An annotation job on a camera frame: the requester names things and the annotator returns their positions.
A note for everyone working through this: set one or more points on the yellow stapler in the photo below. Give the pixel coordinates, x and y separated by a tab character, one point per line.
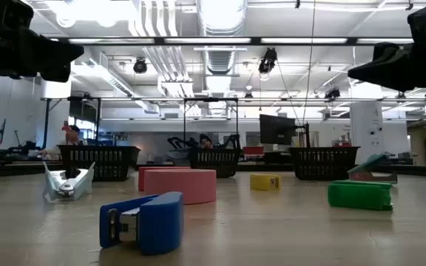
259	182

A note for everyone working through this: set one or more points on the black overhead light bar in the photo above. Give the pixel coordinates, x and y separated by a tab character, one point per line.
255	40

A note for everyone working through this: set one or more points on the black computer monitor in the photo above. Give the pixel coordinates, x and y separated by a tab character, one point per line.
276	129

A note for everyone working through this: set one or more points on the green staple remover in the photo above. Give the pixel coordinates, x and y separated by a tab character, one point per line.
357	196

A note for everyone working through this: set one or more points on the black overhead camera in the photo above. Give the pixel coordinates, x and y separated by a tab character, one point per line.
268	61

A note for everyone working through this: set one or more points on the red background bin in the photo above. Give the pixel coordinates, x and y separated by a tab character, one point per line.
253	150

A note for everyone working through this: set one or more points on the black plastic slotted basket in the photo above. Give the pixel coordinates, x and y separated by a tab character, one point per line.
109	159
324	162
216	160

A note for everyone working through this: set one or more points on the white staple remover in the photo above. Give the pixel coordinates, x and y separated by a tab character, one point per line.
83	181

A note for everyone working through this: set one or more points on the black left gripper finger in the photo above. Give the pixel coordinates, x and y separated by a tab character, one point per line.
54	53
59	74

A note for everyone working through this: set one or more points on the pink tape roll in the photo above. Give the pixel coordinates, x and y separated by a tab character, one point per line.
183	186
141	179

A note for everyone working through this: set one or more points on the black background rig frame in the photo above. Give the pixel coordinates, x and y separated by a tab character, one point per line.
46	122
184	122

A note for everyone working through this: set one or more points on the blue stapler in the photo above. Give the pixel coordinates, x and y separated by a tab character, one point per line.
161	221

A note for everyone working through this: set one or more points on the person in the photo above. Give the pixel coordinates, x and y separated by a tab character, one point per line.
205	142
73	136

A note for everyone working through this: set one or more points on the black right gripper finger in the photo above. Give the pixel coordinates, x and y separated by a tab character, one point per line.
387	51
394	74

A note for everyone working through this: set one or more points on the black round ceiling lamp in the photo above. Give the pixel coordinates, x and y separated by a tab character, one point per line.
140	65

